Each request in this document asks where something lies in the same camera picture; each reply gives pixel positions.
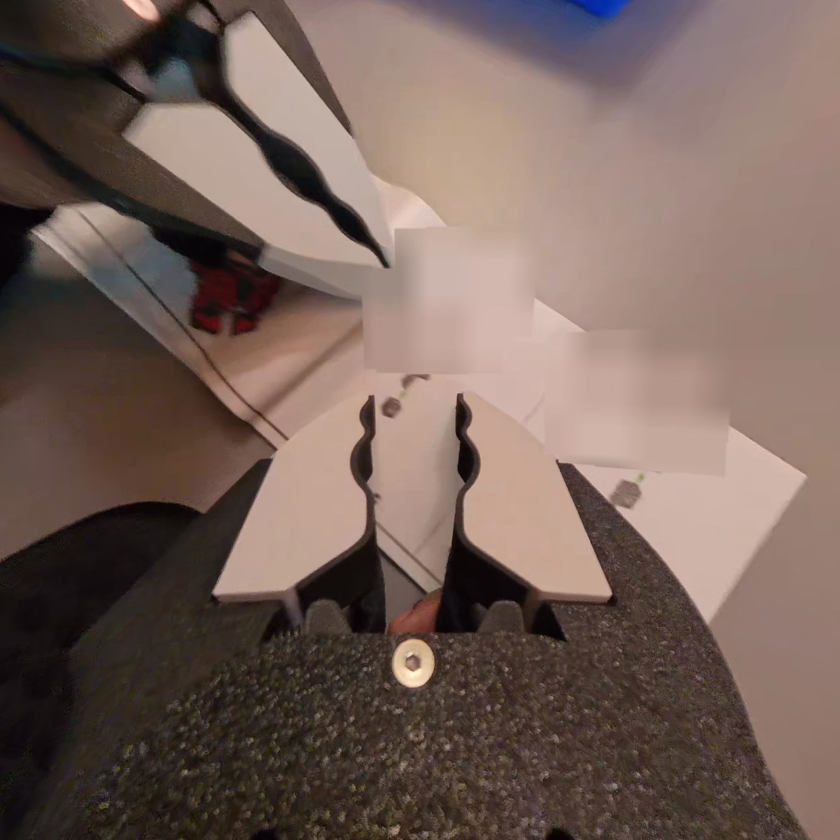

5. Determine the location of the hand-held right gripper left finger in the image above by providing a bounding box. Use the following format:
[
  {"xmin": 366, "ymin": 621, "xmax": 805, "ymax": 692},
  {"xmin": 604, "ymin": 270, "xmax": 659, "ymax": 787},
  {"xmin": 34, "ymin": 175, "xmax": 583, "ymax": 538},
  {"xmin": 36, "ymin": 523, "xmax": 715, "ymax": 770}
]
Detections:
[{"xmin": 212, "ymin": 394, "xmax": 387, "ymax": 631}]

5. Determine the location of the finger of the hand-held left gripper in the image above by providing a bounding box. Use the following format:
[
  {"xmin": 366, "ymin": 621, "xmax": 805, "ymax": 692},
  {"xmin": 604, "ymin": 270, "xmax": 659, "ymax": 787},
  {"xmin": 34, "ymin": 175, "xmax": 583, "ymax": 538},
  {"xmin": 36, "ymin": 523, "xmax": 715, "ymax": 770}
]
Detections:
[
  {"xmin": 120, "ymin": 102, "xmax": 389, "ymax": 301},
  {"xmin": 222, "ymin": 10, "xmax": 396, "ymax": 269}
]

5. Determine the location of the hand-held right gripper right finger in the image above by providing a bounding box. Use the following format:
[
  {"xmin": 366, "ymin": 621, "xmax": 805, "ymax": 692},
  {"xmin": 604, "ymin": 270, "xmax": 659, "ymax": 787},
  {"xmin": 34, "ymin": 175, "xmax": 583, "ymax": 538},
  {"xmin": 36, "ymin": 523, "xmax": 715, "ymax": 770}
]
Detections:
[{"xmin": 436, "ymin": 392, "xmax": 616, "ymax": 631}]

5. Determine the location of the lego instruction booklet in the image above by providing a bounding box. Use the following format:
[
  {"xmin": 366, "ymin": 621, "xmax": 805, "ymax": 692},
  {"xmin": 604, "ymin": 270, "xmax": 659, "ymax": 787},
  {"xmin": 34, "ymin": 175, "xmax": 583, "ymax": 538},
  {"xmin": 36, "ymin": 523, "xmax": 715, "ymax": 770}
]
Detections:
[{"xmin": 29, "ymin": 187, "xmax": 809, "ymax": 624}]

